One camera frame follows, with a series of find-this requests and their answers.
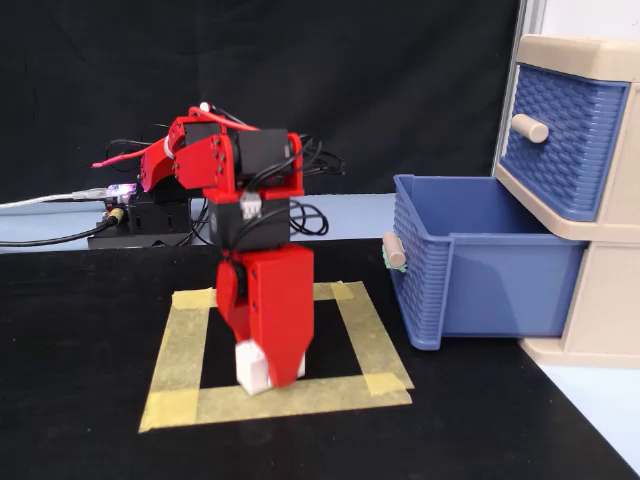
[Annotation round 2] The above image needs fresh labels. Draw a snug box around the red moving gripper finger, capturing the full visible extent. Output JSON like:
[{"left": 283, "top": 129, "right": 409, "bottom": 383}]
[{"left": 214, "top": 257, "right": 254, "bottom": 347}]

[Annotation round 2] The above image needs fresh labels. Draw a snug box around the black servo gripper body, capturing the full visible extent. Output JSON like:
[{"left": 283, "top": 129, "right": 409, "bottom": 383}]
[{"left": 207, "top": 190, "right": 293, "bottom": 254}]

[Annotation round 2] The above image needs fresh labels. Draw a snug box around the black table mat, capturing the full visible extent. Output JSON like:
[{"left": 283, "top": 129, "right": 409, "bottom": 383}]
[{"left": 0, "top": 236, "right": 640, "bottom": 480}]

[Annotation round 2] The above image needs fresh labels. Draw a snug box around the yellow masking tape strip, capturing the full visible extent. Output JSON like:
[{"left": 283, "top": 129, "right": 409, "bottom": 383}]
[
  {"left": 138, "top": 288, "right": 219, "bottom": 434},
  {"left": 171, "top": 280, "right": 367, "bottom": 309},
  {"left": 138, "top": 374, "right": 414, "bottom": 434},
  {"left": 330, "top": 281, "right": 416, "bottom": 396}
]

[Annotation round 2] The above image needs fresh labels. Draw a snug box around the green tape on handle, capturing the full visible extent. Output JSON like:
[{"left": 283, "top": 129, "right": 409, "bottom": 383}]
[{"left": 381, "top": 243, "right": 410, "bottom": 274}]

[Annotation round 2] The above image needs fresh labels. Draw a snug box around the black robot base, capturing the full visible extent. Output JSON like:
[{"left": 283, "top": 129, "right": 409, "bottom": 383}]
[{"left": 87, "top": 187, "right": 217, "bottom": 250}]

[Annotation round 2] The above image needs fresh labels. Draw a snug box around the white USB cable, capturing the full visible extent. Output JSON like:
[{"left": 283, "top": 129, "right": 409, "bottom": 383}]
[{"left": 0, "top": 186, "right": 110, "bottom": 211}]

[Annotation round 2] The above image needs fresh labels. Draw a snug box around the black power cable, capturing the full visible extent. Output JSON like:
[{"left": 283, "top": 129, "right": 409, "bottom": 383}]
[{"left": 0, "top": 206, "right": 126, "bottom": 248}]

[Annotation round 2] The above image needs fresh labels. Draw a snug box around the blue woven drawer, plain handle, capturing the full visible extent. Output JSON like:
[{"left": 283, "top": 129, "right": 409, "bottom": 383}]
[{"left": 498, "top": 63, "right": 631, "bottom": 223}]

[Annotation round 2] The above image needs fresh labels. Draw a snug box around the white cube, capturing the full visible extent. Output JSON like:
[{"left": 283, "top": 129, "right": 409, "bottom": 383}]
[{"left": 234, "top": 338, "right": 307, "bottom": 396}]

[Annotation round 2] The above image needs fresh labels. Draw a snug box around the silver metal frame post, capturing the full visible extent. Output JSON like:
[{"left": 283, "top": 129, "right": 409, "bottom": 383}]
[{"left": 486, "top": 0, "right": 547, "bottom": 179}]

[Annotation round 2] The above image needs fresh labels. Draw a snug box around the beige plastic drawer cabinet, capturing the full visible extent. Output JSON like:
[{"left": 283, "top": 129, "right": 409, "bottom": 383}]
[{"left": 491, "top": 33, "right": 640, "bottom": 370}]

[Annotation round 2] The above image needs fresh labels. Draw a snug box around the red fixed gripper finger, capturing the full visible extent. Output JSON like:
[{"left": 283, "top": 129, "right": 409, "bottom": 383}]
[{"left": 239, "top": 243, "right": 316, "bottom": 390}]

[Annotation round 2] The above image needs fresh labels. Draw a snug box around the blue woven drawer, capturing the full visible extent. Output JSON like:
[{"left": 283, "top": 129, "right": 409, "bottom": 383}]
[
  {"left": 498, "top": 63, "right": 631, "bottom": 223},
  {"left": 381, "top": 173, "right": 587, "bottom": 352}
]

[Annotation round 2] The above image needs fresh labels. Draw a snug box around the pink-lit controller board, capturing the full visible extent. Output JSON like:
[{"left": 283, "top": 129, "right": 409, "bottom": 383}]
[{"left": 101, "top": 182, "right": 138, "bottom": 209}]

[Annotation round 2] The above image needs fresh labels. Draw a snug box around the black backdrop cloth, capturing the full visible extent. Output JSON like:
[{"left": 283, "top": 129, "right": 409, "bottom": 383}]
[{"left": 0, "top": 0, "right": 524, "bottom": 203}]

